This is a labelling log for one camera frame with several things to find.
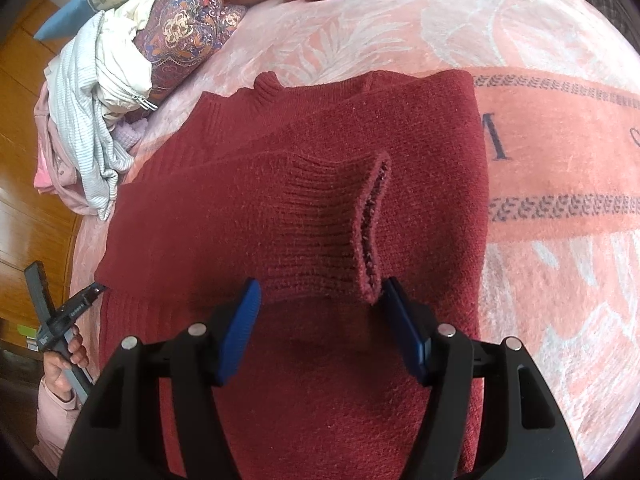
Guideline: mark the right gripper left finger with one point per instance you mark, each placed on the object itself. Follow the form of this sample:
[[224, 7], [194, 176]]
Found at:
[[119, 433]]

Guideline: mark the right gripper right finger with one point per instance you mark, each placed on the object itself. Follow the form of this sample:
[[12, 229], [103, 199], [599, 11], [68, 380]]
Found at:
[[523, 434]]

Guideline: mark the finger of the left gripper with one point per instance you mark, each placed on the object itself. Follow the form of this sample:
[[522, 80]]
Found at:
[[77, 305]]

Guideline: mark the dark red knit sweater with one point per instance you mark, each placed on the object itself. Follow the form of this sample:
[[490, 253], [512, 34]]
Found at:
[[318, 193]]

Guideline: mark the pink sleeved left forearm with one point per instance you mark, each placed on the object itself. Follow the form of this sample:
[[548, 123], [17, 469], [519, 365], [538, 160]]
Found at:
[[55, 421]]

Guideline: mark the person's left hand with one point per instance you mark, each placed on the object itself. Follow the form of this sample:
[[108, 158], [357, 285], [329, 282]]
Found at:
[[55, 366]]

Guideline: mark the pink garment pile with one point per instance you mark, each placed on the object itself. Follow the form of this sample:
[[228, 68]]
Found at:
[[55, 172]]

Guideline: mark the white striped knit garment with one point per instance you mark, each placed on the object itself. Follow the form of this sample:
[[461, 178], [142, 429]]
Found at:
[[72, 77]]

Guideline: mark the cream zippered garment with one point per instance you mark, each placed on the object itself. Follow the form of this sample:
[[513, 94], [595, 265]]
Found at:
[[124, 73]]

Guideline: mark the purple paisley pillow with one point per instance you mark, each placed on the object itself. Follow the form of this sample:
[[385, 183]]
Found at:
[[181, 35]]

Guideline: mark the pink floral bed blanket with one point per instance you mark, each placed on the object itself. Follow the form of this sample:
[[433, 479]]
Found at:
[[562, 263]]

